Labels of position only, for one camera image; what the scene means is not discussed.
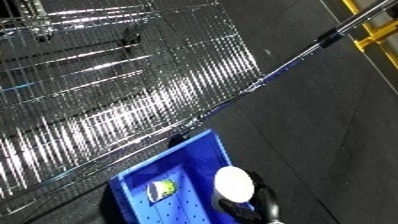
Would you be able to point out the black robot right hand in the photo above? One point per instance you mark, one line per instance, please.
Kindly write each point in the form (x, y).
(263, 206)

